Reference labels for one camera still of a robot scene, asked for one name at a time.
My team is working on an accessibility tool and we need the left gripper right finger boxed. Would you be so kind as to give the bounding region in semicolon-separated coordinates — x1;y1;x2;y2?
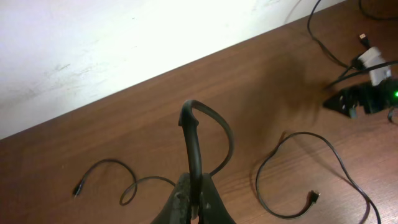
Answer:
198;174;236;224

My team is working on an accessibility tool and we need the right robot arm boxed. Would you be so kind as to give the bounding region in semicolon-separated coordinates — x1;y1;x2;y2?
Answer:
323;78;397;124

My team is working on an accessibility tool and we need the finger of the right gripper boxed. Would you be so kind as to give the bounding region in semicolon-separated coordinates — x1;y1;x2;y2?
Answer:
323;89;358;118

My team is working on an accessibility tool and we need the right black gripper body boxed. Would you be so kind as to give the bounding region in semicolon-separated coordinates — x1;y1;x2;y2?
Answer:
345;78;397;114

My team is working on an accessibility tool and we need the right camera cable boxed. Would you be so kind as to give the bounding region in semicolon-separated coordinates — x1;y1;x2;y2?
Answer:
324;0;398;90

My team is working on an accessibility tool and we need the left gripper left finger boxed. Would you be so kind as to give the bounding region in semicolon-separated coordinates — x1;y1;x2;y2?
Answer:
151;173;191;224

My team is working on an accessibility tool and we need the black USB cable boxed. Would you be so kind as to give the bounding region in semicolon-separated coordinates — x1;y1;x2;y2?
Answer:
254;131;382;224
307;0;373;72
72;99;234;220

